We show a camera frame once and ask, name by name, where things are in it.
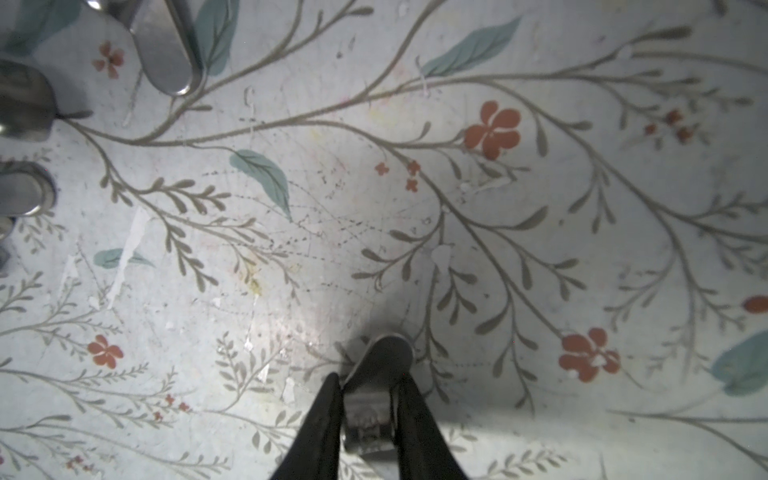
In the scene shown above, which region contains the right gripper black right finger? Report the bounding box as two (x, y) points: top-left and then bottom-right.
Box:
(394, 374), (468, 480)

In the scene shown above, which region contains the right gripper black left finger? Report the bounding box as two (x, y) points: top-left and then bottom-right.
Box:
(271, 373), (343, 480)

